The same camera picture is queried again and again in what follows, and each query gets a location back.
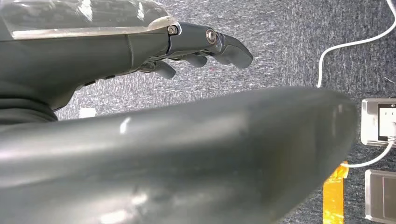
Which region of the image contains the small white floor marker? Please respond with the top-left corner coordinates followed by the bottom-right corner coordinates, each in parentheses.
top-left (78, 108), bottom-right (97, 119)

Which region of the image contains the yellow floor tape strip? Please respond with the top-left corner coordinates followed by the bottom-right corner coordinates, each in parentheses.
top-left (322, 161), bottom-right (350, 224)

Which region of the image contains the ribbed grey left arm sleeve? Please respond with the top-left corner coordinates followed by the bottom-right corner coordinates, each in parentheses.
top-left (0, 97), bottom-right (59, 126)

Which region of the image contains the closed silver floor socket box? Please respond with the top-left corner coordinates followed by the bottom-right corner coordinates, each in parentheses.
top-left (364, 169), bottom-right (396, 224)

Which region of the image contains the white power cable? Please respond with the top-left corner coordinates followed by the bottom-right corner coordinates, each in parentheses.
top-left (317, 0), bottom-right (396, 169)

